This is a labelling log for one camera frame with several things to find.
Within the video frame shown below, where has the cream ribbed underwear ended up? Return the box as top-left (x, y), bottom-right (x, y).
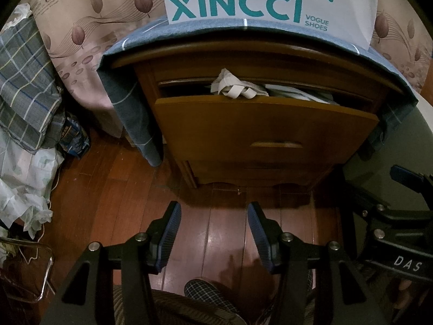
top-left (211, 68), bottom-right (269, 100)

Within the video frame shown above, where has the wooden drawer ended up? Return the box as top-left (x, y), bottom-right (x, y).
top-left (154, 95), bottom-right (378, 184)

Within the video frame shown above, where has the checked slipper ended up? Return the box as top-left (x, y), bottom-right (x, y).
top-left (183, 277), bottom-right (240, 313)

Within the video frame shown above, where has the brown wooden nightstand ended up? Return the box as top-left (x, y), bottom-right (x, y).
top-left (112, 41), bottom-right (403, 190)

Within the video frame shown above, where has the dark blue snack bag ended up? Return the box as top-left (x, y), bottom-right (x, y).
top-left (57, 117), bottom-right (91, 158)

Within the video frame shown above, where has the white crumpled plastic sheet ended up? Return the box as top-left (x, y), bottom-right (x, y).
top-left (0, 131), bottom-right (63, 238)

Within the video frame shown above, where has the grey plaid fabric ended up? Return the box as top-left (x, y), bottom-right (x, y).
top-left (1, 17), bottom-right (65, 153)

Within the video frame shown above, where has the blue checked cloth cover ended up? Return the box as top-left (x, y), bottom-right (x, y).
top-left (97, 16), bottom-right (418, 167)

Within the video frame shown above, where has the leaf pattern curtain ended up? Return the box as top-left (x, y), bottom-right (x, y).
top-left (24, 0), bottom-right (432, 137)

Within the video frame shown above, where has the brown bag with metal frame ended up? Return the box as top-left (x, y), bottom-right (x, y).
top-left (1, 237), bottom-right (54, 304)

